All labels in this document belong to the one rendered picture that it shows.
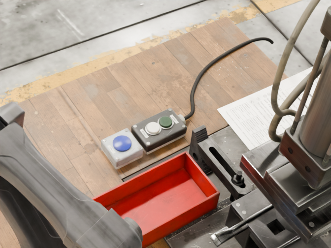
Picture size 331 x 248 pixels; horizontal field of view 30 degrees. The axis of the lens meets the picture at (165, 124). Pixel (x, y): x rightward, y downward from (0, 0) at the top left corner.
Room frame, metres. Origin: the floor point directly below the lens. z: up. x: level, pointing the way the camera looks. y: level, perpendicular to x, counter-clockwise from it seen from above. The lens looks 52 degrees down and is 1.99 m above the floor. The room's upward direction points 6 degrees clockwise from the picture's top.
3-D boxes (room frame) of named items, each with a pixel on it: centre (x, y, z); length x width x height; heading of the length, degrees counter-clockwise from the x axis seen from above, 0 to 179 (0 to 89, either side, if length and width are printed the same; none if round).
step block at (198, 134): (0.77, -0.09, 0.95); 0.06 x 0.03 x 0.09; 38
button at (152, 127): (0.82, 0.03, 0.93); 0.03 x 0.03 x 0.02
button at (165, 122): (0.84, 0.00, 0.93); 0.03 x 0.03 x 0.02
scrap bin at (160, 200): (0.63, 0.01, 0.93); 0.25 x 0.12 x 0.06; 128
